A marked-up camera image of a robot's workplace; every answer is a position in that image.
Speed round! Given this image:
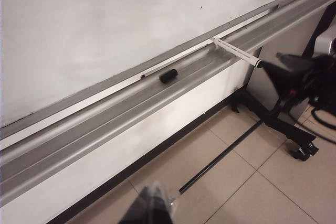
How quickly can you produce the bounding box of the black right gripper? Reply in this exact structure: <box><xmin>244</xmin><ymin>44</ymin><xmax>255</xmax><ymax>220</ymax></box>
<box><xmin>261</xmin><ymin>52</ymin><xmax>336</xmax><ymax>104</ymax></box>

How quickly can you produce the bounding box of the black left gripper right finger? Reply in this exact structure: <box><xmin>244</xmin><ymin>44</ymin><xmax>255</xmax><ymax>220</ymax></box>
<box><xmin>154</xmin><ymin>180</ymin><xmax>180</xmax><ymax>224</ymax></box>

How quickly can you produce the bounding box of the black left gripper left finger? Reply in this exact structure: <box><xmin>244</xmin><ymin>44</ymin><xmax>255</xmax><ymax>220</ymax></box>
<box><xmin>119</xmin><ymin>184</ymin><xmax>158</xmax><ymax>224</ymax></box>

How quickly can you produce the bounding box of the white whiteboard marker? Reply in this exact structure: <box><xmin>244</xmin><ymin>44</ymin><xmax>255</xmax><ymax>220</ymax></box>
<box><xmin>212</xmin><ymin>37</ymin><xmax>265</xmax><ymax>68</ymax></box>

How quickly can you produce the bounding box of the black whiteboard stand base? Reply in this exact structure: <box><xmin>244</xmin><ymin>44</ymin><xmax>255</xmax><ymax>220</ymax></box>
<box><xmin>229</xmin><ymin>89</ymin><xmax>320</xmax><ymax>154</ymax></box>

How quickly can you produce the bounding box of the grey aluminium whiteboard tray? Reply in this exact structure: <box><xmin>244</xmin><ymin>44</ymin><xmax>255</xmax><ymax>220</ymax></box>
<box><xmin>0</xmin><ymin>0</ymin><xmax>336</xmax><ymax>206</ymax></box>

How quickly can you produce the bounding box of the black marker cap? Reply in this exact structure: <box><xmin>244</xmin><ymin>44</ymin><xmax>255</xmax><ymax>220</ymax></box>
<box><xmin>159</xmin><ymin>68</ymin><xmax>179</xmax><ymax>84</ymax></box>

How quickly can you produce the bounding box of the black stand pole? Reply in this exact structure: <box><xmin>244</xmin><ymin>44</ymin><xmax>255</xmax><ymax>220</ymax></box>
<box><xmin>304</xmin><ymin>5</ymin><xmax>334</xmax><ymax>55</ymax></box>

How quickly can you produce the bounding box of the black caster wheel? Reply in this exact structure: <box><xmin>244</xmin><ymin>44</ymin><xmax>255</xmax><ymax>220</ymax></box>
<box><xmin>289</xmin><ymin>140</ymin><xmax>320</xmax><ymax>161</ymax></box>

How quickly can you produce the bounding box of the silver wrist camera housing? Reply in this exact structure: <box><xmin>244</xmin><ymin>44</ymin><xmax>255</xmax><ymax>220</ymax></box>
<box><xmin>312</xmin><ymin>34</ymin><xmax>336</xmax><ymax>57</ymax></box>

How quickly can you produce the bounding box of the black cable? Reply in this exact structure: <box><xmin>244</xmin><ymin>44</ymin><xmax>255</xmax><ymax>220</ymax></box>
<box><xmin>310</xmin><ymin>108</ymin><xmax>336</xmax><ymax>129</ymax></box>

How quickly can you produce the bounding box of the thin white rail strip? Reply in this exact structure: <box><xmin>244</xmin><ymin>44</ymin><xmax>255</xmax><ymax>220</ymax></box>
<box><xmin>140</xmin><ymin>4</ymin><xmax>280</xmax><ymax>79</ymax></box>

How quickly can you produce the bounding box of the white whiteboard with aluminium frame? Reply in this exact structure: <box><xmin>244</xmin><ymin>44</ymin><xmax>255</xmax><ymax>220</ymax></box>
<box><xmin>0</xmin><ymin>0</ymin><xmax>336</xmax><ymax>130</ymax></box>

